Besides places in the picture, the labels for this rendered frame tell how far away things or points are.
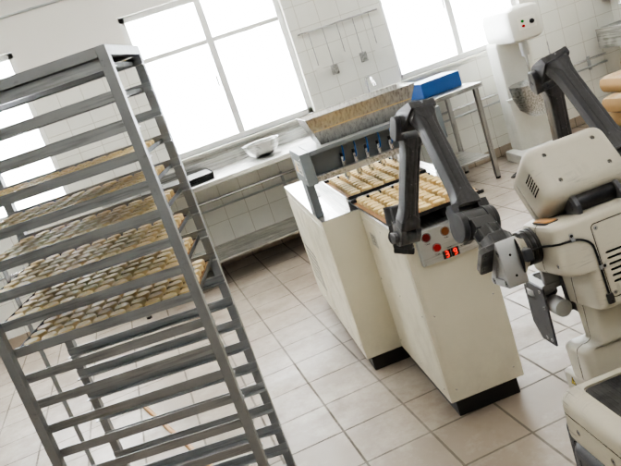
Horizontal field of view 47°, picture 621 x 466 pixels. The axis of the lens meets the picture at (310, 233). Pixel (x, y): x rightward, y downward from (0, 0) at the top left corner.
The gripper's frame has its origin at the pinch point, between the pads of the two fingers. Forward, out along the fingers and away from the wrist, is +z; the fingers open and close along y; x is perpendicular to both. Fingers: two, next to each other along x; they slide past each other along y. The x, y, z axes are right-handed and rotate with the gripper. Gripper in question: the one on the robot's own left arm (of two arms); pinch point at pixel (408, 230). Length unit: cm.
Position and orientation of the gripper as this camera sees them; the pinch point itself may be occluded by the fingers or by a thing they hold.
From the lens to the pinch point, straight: 244.9
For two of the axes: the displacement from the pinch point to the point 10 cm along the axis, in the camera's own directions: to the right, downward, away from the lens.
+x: 9.4, 0.8, -3.2
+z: 3.3, -1.0, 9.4
